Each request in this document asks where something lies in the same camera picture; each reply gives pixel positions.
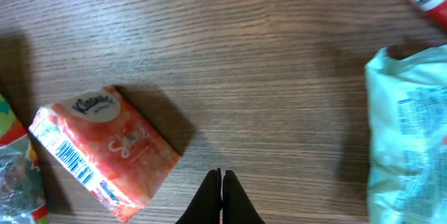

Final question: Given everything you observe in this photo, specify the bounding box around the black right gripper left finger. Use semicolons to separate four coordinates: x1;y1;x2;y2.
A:
176;168;222;224

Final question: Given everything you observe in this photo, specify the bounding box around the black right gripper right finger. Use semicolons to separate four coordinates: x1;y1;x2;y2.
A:
222;170;265;224

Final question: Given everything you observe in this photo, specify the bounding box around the green gummy candy bag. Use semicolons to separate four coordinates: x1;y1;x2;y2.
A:
1;97;49;224

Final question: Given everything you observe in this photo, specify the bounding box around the mint green wipes pack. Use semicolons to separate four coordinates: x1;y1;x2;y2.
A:
365;45;446;224

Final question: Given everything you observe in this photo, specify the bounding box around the red Kleenex tissue pack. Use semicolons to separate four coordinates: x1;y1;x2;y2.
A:
29;86;180;222

